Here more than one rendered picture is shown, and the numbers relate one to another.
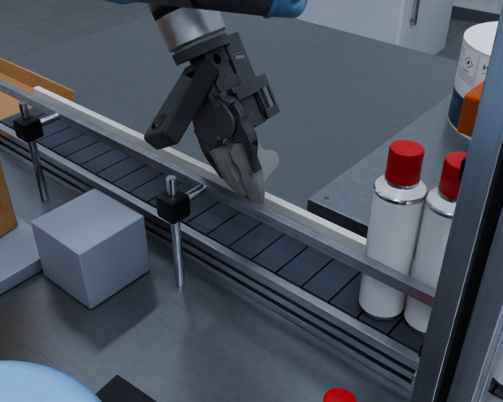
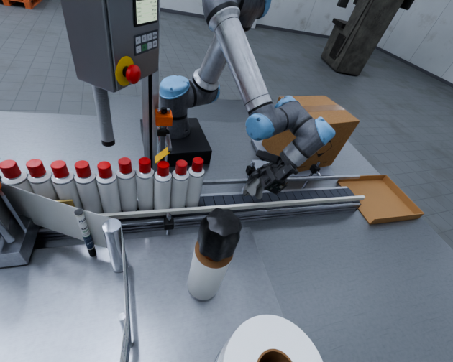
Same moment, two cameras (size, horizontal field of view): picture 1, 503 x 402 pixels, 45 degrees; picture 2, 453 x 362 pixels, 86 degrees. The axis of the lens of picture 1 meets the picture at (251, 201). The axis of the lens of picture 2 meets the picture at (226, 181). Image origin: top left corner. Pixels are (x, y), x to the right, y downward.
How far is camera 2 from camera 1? 1.04 m
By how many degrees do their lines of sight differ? 82
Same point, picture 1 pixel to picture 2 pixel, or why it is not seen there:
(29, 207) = (300, 184)
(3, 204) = not seen: hidden behind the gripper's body
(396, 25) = not seen: outside the picture
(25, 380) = (181, 85)
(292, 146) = (305, 274)
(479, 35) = (304, 349)
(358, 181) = (249, 249)
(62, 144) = (323, 192)
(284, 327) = not seen: hidden behind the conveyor
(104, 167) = (303, 194)
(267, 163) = (251, 190)
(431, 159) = (245, 291)
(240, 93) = (267, 169)
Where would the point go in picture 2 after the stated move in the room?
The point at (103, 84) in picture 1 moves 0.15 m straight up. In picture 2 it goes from (395, 244) to (423, 223)
